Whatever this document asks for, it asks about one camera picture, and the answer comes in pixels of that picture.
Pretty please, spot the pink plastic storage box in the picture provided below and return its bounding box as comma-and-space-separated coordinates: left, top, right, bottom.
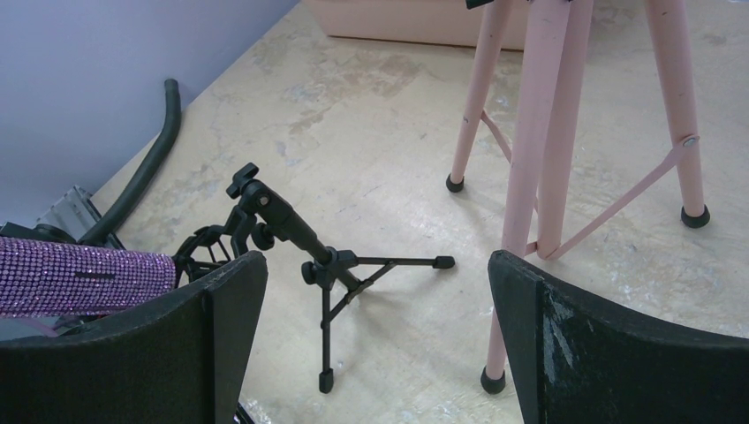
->
304, 0, 531, 51

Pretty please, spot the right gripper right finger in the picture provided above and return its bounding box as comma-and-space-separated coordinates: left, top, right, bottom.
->
488, 250, 748, 423

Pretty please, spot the black microphone tripod stand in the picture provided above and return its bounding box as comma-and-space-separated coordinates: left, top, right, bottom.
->
172, 163, 456, 394

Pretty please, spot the pink music stand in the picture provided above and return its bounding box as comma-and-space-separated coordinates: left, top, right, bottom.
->
445, 0, 712, 396

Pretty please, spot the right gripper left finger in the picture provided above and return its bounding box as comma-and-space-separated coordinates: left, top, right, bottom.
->
1, 251, 268, 423

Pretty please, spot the purple glitter microphone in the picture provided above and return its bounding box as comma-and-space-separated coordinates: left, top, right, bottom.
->
1, 237, 177, 318

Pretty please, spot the black corrugated hose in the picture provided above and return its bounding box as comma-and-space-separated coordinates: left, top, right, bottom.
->
79, 79, 183, 247

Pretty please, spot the aluminium table frame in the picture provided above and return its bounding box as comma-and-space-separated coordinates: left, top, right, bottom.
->
32, 185, 102, 244

